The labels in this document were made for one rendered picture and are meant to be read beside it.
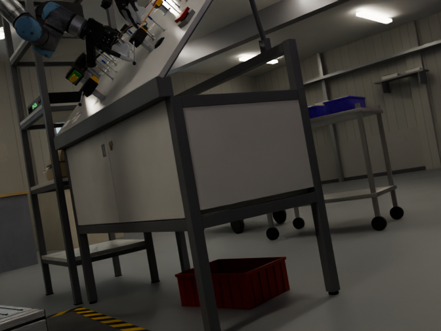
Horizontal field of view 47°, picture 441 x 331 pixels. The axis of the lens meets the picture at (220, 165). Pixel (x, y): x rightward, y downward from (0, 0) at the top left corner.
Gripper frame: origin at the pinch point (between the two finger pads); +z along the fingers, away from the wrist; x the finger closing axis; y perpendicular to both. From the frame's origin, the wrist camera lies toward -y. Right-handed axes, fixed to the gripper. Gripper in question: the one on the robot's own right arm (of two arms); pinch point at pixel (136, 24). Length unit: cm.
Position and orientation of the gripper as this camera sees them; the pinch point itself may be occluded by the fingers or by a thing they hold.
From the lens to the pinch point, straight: 204.3
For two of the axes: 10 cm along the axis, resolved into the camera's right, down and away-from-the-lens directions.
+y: 6.3, -4.8, 6.1
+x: -6.0, 2.1, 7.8
